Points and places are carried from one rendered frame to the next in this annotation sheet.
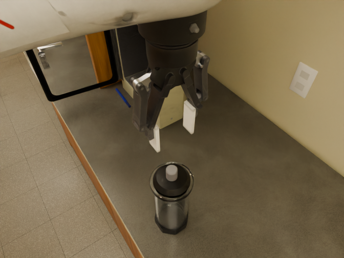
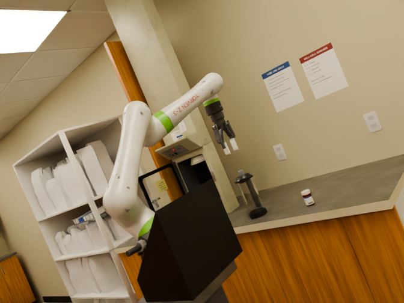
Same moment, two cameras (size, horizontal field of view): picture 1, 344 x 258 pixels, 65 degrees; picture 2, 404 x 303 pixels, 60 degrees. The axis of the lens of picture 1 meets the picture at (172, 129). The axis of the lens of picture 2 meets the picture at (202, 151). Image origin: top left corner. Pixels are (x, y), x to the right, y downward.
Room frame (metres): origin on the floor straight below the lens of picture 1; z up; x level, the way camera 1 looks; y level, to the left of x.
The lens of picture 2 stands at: (-1.49, 0.62, 1.43)
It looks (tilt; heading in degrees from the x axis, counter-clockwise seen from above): 1 degrees down; 346
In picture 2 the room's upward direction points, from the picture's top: 23 degrees counter-clockwise
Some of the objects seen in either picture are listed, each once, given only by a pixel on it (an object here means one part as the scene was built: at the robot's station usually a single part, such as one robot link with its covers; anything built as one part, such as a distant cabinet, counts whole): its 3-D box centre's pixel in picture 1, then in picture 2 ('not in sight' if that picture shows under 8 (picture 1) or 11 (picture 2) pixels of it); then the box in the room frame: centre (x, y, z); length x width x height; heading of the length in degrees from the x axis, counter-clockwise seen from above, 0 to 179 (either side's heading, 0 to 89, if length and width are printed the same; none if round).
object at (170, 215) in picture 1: (171, 200); (250, 195); (0.35, 0.00, 1.06); 0.11 x 0.11 x 0.21
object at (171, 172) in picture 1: (171, 176); (242, 175); (0.35, 0.00, 1.18); 0.09 x 0.09 x 0.07
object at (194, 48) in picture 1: (171, 60); (219, 121); (0.35, 0.00, 1.50); 0.08 x 0.07 x 0.09; 125
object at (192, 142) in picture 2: not in sight; (178, 148); (0.82, 0.19, 1.46); 0.32 x 0.11 x 0.10; 35
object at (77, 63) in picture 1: (72, 49); (166, 196); (0.89, 0.37, 1.19); 0.30 x 0.01 x 0.40; 118
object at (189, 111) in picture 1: (189, 117); (233, 144); (0.37, -0.03, 1.35); 0.03 x 0.01 x 0.07; 35
